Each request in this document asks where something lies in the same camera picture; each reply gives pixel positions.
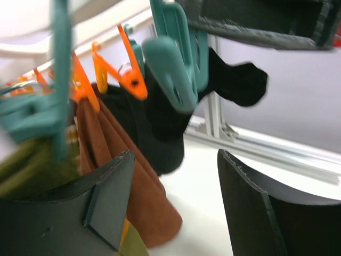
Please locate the teal clothes peg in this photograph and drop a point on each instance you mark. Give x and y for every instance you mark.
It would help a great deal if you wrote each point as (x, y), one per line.
(178, 56)

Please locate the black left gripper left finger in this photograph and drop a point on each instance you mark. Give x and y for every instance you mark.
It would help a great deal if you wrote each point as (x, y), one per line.
(83, 217)

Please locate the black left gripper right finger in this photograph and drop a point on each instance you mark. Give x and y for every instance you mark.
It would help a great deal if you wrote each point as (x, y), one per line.
(268, 218)

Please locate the black sock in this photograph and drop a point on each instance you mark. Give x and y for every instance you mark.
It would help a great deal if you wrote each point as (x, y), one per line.
(157, 129)

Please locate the orange clothes peg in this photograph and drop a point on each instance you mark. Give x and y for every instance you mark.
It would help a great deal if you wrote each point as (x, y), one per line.
(132, 79)

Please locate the olive striped sock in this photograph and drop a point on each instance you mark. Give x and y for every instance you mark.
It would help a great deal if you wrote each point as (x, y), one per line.
(32, 172)

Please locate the white round clip hanger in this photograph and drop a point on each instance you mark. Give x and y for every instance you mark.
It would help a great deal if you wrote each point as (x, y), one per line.
(87, 18)

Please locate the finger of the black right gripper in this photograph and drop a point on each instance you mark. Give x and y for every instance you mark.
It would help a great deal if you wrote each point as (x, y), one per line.
(282, 25)

